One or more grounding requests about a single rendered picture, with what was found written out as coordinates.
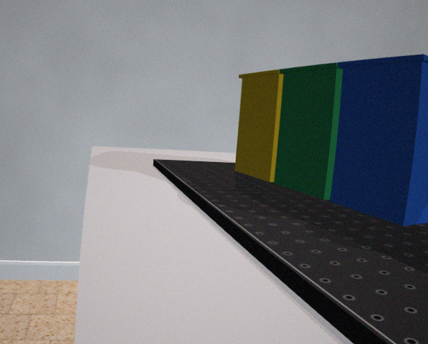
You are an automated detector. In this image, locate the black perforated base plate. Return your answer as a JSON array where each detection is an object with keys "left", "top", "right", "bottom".
[{"left": 153, "top": 159, "right": 428, "bottom": 344}]

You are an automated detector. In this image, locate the blue bin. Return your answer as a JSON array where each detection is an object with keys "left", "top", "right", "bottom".
[{"left": 330, "top": 54, "right": 428, "bottom": 226}]

